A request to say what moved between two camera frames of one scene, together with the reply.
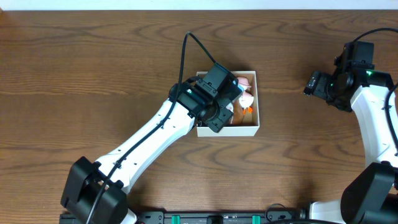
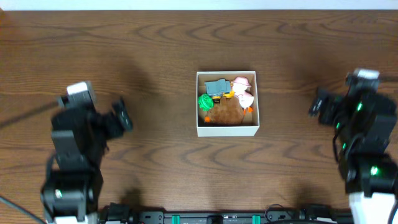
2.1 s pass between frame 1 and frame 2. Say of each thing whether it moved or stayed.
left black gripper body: moved
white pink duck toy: stayed
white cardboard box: stayed
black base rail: stayed
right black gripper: moved
